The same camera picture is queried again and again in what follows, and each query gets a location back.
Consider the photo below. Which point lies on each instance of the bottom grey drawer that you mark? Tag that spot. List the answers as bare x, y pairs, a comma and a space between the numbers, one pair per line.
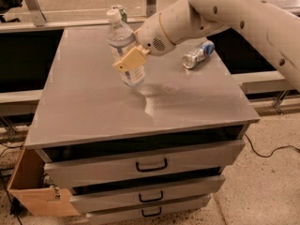
147, 211

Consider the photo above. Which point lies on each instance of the green soda can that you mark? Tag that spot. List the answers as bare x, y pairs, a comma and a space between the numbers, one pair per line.
122, 11

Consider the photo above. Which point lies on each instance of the middle grey drawer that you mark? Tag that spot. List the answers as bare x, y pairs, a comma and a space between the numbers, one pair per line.
149, 190

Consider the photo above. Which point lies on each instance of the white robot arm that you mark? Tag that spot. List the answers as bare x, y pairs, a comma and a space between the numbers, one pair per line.
271, 31

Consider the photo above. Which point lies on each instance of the grey drawer cabinet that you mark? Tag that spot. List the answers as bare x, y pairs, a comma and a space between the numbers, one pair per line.
86, 111

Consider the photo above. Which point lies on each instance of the metal window railing frame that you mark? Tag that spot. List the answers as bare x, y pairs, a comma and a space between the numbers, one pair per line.
93, 3

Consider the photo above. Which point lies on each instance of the clear plastic water bottle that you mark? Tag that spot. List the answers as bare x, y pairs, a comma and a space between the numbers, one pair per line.
121, 40

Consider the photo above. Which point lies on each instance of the top grey drawer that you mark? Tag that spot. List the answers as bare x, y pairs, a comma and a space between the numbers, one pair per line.
101, 170

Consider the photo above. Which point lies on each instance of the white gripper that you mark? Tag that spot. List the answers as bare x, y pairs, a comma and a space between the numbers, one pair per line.
152, 35

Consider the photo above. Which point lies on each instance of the grey drawer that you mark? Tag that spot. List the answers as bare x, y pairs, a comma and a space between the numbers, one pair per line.
149, 190
147, 211
101, 170

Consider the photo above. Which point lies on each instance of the crushed blue silver can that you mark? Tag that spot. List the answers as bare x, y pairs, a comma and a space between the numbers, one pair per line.
193, 58

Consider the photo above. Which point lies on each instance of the cardboard box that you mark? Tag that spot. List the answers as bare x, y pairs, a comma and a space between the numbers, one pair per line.
27, 186

